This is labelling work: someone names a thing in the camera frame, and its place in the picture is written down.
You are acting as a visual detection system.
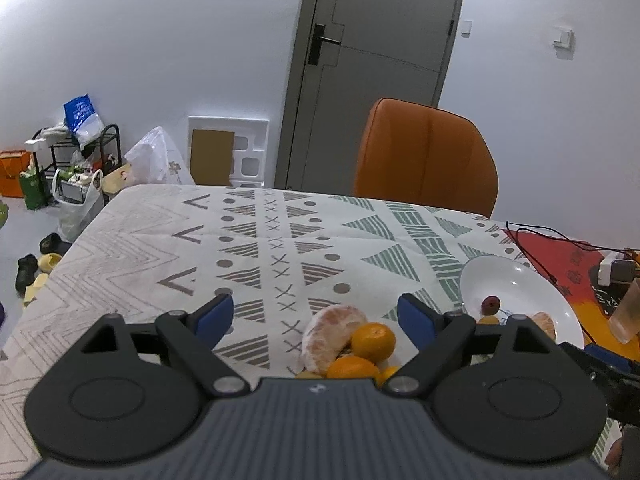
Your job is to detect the brown cardboard piece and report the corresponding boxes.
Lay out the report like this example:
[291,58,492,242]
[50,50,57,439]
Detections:
[190,129,234,186]

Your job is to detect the black door handle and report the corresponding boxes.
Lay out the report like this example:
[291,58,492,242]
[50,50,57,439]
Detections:
[307,23,342,66]

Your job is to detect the patterned tablecloth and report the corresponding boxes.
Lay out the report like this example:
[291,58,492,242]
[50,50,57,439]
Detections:
[0,183,622,480]

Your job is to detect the white shopping bag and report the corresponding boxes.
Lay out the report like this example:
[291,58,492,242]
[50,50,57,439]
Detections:
[51,169,105,242]

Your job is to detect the peeled pomelo piece back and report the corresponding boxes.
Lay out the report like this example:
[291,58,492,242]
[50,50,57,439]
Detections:
[300,304,368,375]

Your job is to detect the blue white plastic bag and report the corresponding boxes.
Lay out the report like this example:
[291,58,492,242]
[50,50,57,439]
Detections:
[63,94,105,148]

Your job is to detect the peeled pomelo segment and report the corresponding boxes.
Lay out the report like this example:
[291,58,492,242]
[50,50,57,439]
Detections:
[530,312,556,341]

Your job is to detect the green jujube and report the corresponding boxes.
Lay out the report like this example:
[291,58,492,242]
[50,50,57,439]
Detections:
[295,370,324,379]

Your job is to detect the black cable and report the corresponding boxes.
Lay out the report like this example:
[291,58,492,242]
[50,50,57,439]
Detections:
[504,220,640,286]

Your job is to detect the grey door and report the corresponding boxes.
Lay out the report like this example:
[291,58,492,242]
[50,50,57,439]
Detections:
[274,0,462,194]

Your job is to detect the black metal rack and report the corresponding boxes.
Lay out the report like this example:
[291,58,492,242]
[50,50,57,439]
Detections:
[25,124,124,197]

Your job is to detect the large orange back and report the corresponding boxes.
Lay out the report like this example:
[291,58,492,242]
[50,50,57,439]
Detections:
[349,323,396,364]

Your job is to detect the white foam packaging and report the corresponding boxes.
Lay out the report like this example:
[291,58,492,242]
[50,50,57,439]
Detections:
[188,116,269,188]

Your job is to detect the large orange front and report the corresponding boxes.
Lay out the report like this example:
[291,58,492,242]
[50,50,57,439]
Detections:
[326,356,380,379]

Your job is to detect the small yellow kumquat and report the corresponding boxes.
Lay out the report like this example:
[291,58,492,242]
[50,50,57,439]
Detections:
[376,366,400,388]
[477,315,500,325]

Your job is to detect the red orange mat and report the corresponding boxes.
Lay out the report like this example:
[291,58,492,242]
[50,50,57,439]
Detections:
[506,226,639,364]

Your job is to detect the large orange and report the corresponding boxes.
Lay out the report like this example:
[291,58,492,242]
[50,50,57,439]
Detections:
[349,323,396,364]
[326,356,380,379]

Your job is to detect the clear plastic bag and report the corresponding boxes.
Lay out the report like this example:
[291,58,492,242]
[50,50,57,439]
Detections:
[125,127,194,185]

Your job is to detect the orange chair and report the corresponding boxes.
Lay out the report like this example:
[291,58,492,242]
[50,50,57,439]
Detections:
[352,98,499,218]

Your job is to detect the white power adapter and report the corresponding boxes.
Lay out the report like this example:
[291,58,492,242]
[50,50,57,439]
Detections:
[598,252,639,287]

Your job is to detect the orange paper bag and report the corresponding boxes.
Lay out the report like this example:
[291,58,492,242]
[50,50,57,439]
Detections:
[0,150,30,198]

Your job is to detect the red small fruit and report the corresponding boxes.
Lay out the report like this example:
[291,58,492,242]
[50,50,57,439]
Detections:
[480,296,501,315]

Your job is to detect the green bag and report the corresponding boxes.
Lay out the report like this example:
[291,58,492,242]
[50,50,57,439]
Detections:
[18,168,50,210]

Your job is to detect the white ceramic plate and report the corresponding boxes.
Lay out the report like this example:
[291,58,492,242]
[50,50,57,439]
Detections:
[460,256,585,349]

